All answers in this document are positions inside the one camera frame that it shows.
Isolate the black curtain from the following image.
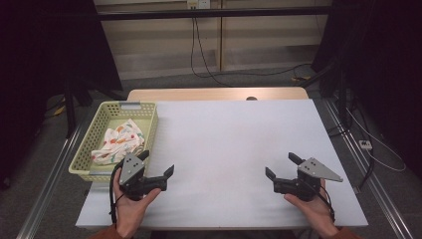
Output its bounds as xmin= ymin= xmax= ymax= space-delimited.
xmin=311 ymin=0 xmax=422 ymax=182
xmin=0 ymin=0 xmax=124 ymax=191

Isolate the pale yellow perforated plastic basket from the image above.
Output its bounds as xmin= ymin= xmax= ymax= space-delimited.
xmin=68 ymin=101 xmax=159 ymax=183

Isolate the right hand-held gripper black cable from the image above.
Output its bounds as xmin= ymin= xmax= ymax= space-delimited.
xmin=310 ymin=180 xmax=336 ymax=223

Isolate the black horizontal metal bar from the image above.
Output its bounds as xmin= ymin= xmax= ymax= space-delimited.
xmin=96 ymin=5 xmax=332 ymax=22

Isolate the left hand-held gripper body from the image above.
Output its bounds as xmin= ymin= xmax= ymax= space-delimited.
xmin=113 ymin=152 xmax=168 ymax=202

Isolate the white floor cable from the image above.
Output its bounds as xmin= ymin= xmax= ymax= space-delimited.
xmin=345 ymin=107 xmax=408 ymax=173

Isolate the black floor cable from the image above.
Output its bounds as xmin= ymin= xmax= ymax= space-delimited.
xmin=357 ymin=147 xmax=376 ymax=191

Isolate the person's right hand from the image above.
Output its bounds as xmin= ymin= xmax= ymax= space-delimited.
xmin=283 ymin=178 xmax=339 ymax=238

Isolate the hand-held gripper black cable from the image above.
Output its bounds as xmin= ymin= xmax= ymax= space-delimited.
xmin=310 ymin=180 xmax=336 ymax=223
xmin=108 ymin=161 xmax=125 ymax=227

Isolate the person's left hand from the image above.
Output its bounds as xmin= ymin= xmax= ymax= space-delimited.
xmin=111 ymin=168 xmax=163 ymax=238

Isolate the white cloth with colourful print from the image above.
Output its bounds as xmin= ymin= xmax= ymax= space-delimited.
xmin=91 ymin=119 xmax=146 ymax=166

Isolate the white table cover sheet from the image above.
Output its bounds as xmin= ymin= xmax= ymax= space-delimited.
xmin=75 ymin=99 xmax=368 ymax=231

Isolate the black hanging wall cable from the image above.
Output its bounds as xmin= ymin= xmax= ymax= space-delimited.
xmin=189 ymin=17 xmax=314 ymax=80
xmin=194 ymin=17 xmax=231 ymax=88

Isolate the left hand-held gripper black cable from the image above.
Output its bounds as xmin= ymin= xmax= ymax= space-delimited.
xmin=108 ymin=161 xmax=125 ymax=227

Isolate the black metal stand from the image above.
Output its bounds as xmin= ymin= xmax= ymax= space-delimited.
xmin=62 ymin=75 xmax=98 ymax=139

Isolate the white wall socket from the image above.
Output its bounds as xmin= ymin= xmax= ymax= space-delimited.
xmin=186 ymin=0 xmax=212 ymax=10

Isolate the silver metal floor rail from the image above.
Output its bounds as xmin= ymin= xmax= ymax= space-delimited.
xmin=322 ymin=99 xmax=416 ymax=239
xmin=15 ymin=122 xmax=85 ymax=239

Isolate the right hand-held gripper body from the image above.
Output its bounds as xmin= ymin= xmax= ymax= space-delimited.
xmin=272 ymin=156 xmax=344 ymax=203

